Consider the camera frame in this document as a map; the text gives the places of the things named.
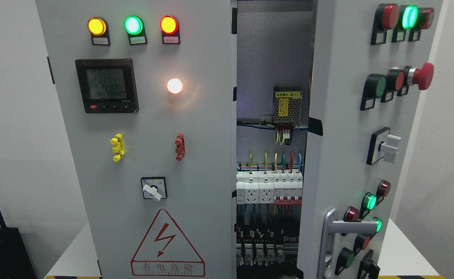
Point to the yellow terminal connector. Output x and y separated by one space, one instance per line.
118 147

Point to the red electric hazard sticker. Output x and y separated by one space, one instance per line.
165 251

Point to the black box with antenna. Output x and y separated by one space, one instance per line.
14 260

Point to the red indicator lamp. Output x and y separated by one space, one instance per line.
169 27

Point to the white rotary selector switch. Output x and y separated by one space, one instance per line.
154 188

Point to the white selector switch right door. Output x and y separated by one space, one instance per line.
384 146

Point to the grey cabinet door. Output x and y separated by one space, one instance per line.
360 50
199 188

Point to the black digital power meter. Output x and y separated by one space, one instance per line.
107 85

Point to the green indicator lamp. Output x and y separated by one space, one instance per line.
135 30

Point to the red terminal connector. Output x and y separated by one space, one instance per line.
180 147

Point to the yellow indicator lamp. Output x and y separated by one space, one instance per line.
100 34

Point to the white glowing indicator lamp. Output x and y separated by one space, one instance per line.
175 86

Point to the red emergency stop button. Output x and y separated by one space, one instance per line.
419 76

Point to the metal mesh power supply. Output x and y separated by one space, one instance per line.
287 103

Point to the white socket breaker row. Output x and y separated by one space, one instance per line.
270 187

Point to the lower relay terminal row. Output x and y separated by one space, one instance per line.
263 245

